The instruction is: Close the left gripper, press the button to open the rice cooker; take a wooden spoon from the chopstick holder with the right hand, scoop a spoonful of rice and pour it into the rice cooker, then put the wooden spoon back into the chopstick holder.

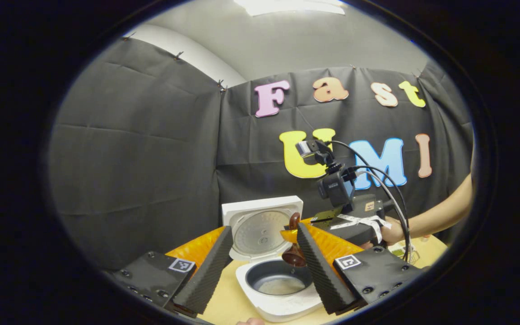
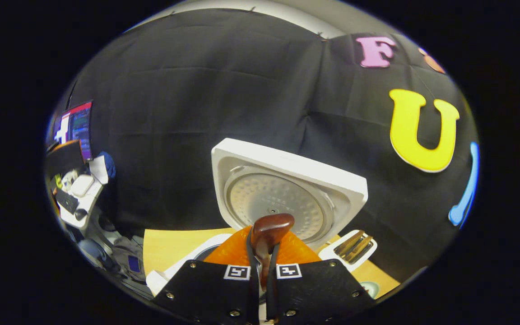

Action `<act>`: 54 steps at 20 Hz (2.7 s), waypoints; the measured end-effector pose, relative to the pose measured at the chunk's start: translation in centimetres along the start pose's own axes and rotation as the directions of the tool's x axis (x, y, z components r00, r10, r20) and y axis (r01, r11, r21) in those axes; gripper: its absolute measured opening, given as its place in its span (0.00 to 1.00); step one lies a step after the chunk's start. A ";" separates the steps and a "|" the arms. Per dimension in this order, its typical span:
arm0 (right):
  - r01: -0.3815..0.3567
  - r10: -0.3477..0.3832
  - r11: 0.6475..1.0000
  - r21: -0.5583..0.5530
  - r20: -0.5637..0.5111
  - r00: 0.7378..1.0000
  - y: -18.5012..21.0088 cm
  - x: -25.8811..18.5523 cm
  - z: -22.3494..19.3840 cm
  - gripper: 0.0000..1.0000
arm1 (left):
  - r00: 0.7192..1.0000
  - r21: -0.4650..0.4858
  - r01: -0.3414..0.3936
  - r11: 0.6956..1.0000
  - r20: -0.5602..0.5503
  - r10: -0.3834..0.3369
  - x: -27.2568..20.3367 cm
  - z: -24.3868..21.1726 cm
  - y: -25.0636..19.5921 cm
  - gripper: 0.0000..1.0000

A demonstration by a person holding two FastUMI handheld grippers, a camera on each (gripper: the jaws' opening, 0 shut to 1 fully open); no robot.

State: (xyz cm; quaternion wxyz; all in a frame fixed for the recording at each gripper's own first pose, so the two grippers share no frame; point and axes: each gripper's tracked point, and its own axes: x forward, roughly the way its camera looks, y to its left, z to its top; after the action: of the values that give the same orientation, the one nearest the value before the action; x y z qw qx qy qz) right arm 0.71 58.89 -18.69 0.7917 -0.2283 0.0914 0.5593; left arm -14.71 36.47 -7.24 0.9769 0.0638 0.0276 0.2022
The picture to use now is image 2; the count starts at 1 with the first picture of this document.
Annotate pale green round plate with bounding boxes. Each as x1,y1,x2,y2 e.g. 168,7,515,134
360,280,381,299

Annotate toast slices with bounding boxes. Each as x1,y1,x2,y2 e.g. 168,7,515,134
334,230,374,265

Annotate blue cloth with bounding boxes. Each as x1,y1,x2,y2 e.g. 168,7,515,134
97,151,116,179

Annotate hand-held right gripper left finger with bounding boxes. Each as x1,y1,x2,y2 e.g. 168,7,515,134
152,226,260,325

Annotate brown wooden spoon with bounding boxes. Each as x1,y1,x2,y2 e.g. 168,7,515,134
251,214,296,290

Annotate dark laptop screen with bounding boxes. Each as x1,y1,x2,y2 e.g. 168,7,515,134
45,139,85,179

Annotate black keyboard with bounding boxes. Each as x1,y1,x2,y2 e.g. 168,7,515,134
55,189,80,214

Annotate white rice cooker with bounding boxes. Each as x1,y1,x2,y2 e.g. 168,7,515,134
146,138,369,297

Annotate computer monitor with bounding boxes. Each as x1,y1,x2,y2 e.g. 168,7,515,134
52,100,94,161

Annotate white toaster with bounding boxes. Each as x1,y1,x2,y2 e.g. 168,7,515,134
318,229,378,273

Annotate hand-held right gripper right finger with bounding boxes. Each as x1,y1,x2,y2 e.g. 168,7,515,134
267,230,376,325

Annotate white box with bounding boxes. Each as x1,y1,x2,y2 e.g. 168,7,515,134
69,174,95,198

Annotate black backdrop cloth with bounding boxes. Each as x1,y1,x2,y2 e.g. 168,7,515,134
57,8,480,283

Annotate white office desk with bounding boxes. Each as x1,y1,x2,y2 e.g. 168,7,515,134
57,169,105,232

